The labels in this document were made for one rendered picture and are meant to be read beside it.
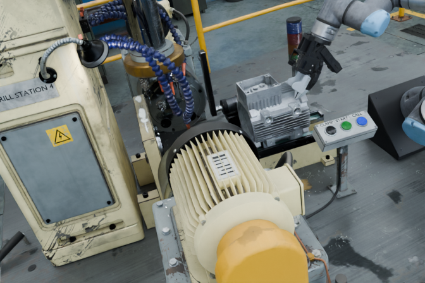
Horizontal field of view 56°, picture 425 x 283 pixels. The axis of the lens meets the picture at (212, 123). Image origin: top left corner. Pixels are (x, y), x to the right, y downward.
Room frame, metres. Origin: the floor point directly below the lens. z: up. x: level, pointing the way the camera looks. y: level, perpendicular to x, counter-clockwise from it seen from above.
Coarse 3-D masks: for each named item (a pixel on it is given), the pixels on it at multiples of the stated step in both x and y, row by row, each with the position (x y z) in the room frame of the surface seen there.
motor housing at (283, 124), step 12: (288, 96) 1.15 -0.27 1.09; (240, 108) 1.24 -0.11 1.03; (276, 108) 1.12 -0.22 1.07; (288, 108) 1.11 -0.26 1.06; (240, 120) 1.23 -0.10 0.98; (252, 120) 1.10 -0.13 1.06; (276, 120) 1.09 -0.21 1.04; (288, 120) 1.09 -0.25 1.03; (300, 120) 1.10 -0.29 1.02; (252, 132) 1.19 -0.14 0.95; (264, 132) 1.08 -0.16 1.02; (276, 132) 1.09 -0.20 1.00; (288, 132) 1.10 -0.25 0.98
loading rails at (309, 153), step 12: (312, 120) 1.24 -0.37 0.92; (312, 132) 1.16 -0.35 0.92; (276, 144) 1.13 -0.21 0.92; (288, 144) 1.11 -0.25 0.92; (300, 144) 1.12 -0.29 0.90; (312, 144) 1.13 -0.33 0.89; (264, 156) 1.10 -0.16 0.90; (276, 156) 1.11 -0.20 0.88; (300, 156) 1.12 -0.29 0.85; (312, 156) 1.13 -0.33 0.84; (324, 156) 1.14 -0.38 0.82; (264, 168) 1.10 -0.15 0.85
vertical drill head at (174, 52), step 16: (128, 0) 1.09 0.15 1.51; (144, 0) 1.08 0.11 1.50; (128, 16) 1.10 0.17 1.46; (144, 16) 1.08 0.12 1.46; (144, 32) 1.08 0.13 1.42; (160, 32) 1.10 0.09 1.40; (160, 48) 1.09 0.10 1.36; (176, 48) 1.13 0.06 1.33; (128, 64) 1.08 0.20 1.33; (144, 64) 1.05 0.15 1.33; (160, 64) 1.04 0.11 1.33; (176, 64) 1.06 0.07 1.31; (144, 80) 1.07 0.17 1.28; (176, 80) 1.09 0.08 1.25
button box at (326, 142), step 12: (336, 120) 0.98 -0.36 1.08; (348, 120) 0.97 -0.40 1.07; (372, 120) 0.96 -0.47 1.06; (324, 132) 0.94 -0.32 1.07; (336, 132) 0.94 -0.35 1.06; (348, 132) 0.93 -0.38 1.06; (360, 132) 0.93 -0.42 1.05; (372, 132) 0.94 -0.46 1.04; (324, 144) 0.91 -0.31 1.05; (336, 144) 0.92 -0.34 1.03; (348, 144) 0.94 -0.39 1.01
